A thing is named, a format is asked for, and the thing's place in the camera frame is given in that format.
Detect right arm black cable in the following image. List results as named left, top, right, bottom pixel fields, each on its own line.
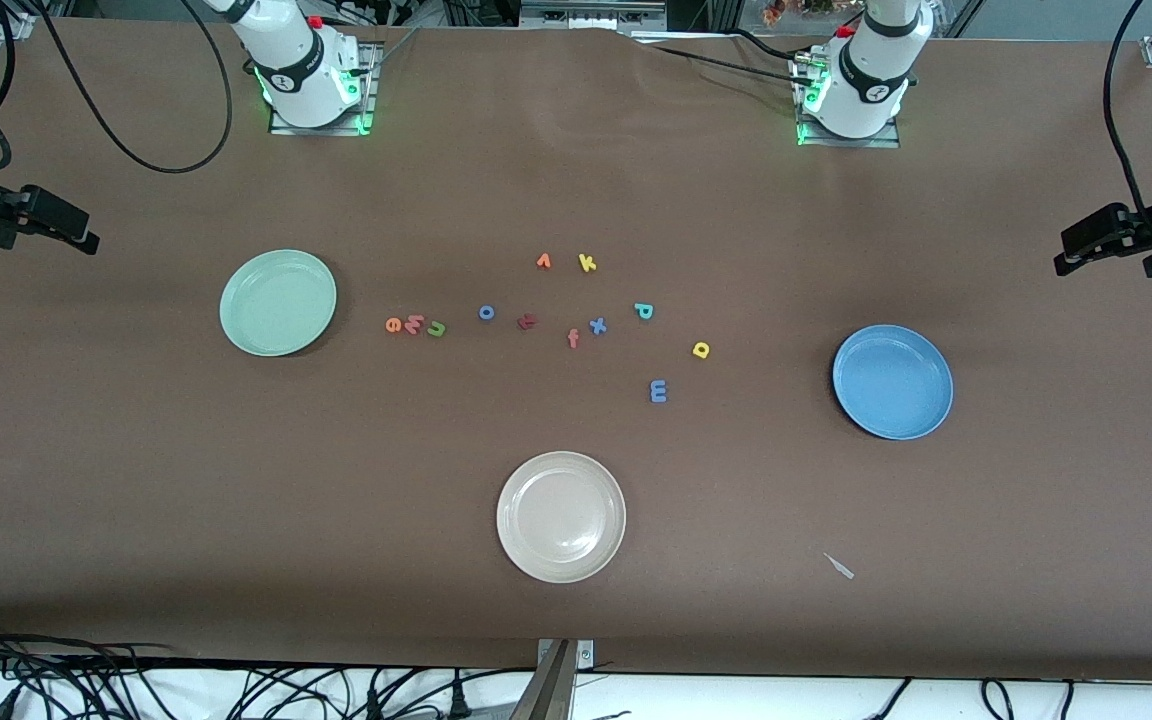
left=0, top=0, right=234, bottom=174

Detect brown table cover sheet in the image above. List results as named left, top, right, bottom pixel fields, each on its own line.
left=0, top=17, right=1152, bottom=683

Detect small metal bracket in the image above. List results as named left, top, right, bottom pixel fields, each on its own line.
left=536, top=640, right=595, bottom=669

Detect beige plate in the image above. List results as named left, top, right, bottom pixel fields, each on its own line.
left=496, top=451, right=628, bottom=584

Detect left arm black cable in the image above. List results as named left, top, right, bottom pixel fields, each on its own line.
left=1104, top=0, right=1152, bottom=246

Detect orange plastic toys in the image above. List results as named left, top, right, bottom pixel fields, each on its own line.
left=761, top=0, right=862, bottom=26

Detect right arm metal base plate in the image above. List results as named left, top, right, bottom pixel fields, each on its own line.
left=268, top=40, right=382, bottom=137

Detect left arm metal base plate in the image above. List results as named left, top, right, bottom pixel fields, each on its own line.
left=791, top=50, right=902, bottom=149

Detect grey metal camera post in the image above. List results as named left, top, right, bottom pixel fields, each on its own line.
left=509, top=640, right=577, bottom=720

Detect blue plate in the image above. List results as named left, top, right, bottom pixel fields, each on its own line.
left=832, top=324, right=955, bottom=442

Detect aluminium frame crossbar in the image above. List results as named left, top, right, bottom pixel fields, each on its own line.
left=519, top=0, right=669, bottom=31

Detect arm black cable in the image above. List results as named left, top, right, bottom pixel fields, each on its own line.
left=1104, top=0, right=1152, bottom=246
left=0, top=0, right=234, bottom=174

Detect thin grey cable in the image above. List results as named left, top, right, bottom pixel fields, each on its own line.
left=366, top=27, right=419, bottom=73

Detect green plate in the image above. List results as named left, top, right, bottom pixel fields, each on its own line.
left=219, top=249, right=338, bottom=358

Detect black table cable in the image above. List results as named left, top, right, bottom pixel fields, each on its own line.
left=651, top=45, right=817, bottom=89
left=731, top=28, right=829, bottom=63

